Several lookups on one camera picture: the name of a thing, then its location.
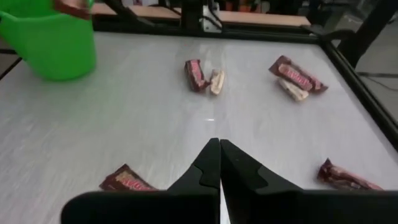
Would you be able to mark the light wooden side board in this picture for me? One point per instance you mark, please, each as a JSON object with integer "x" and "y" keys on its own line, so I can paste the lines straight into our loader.
{"x": 264, "y": 18}

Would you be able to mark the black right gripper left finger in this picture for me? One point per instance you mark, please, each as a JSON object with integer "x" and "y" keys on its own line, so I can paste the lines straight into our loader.
{"x": 192, "y": 205}

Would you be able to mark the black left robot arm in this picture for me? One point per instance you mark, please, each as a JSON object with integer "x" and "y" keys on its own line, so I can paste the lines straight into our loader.
{"x": 191, "y": 15}

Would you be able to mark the black floor stand pole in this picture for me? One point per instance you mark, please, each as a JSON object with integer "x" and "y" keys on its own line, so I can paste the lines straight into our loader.
{"x": 367, "y": 31}

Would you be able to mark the white candy bar wrapper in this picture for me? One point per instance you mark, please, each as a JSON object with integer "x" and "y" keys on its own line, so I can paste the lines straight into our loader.
{"x": 293, "y": 91}
{"x": 217, "y": 81}

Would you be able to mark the black aluminium table frame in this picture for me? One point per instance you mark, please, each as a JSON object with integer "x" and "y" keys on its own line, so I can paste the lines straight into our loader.
{"x": 248, "y": 31}

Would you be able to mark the brown candy bar wrapper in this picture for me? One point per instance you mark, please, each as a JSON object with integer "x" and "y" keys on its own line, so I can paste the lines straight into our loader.
{"x": 295, "y": 76}
{"x": 127, "y": 182}
{"x": 196, "y": 74}
{"x": 342, "y": 179}
{"x": 73, "y": 7}

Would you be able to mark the green plastic bucket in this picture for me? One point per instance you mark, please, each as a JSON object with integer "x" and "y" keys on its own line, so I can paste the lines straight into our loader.
{"x": 56, "y": 46}

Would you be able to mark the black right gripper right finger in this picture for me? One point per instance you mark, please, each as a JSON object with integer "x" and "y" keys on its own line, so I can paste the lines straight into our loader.
{"x": 264, "y": 205}

